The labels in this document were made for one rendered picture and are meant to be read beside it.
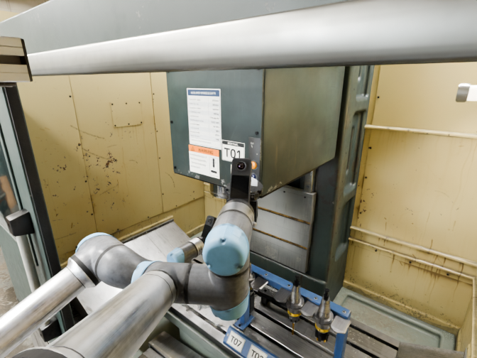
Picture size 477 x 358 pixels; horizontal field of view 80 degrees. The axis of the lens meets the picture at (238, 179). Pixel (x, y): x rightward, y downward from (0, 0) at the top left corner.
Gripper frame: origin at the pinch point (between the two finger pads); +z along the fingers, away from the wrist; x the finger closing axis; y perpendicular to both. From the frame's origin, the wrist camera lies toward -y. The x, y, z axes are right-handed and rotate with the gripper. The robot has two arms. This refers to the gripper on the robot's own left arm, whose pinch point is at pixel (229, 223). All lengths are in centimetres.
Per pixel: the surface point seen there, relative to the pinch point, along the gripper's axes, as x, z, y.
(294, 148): 32, -1, -41
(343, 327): 62, -15, 12
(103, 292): -76, -33, 59
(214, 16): 58, -69, -71
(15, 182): -36, -69, -33
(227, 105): 18, -21, -58
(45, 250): -24, -69, -11
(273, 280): 32.0, -10.4, 11.0
